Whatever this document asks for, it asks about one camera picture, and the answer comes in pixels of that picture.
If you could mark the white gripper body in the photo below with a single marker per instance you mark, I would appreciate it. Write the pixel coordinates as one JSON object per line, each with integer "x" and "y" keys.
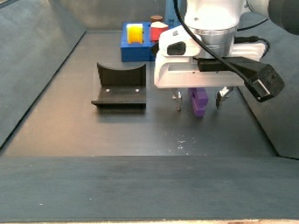
{"x": 175, "y": 66}

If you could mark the silver gripper finger with screw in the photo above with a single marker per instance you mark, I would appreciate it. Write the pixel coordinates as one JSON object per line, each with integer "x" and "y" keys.
{"x": 223, "y": 95}

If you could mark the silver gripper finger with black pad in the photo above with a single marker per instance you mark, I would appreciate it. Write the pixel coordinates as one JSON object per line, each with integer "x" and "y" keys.
{"x": 178, "y": 98}

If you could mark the purple double-square block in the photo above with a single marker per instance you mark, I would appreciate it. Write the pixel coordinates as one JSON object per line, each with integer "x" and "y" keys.
{"x": 199, "y": 100}

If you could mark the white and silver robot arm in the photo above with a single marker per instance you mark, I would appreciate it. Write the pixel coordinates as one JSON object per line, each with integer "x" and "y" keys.
{"x": 214, "y": 15}

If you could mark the blue shape-sorter board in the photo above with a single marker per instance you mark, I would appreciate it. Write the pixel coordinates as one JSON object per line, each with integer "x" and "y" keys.
{"x": 136, "y": 51}

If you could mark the black curved stand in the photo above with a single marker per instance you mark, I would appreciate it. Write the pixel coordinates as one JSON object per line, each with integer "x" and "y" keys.
{"x": 122, "y": 87}

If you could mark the red pentagon block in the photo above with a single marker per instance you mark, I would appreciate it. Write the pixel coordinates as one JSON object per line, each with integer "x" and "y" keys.
{"x": 158, "y": 28}

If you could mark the yellow arch block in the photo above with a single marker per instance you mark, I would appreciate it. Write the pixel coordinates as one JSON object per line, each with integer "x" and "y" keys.
{"x": 135, "y": 31}

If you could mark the light blue tall block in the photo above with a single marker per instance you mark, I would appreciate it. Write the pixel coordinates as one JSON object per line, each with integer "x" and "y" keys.
{"x": 170, "y": 15}

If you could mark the brown cylinder block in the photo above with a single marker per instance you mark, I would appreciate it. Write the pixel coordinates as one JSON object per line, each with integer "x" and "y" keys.
{"x": 156, "y": 18}

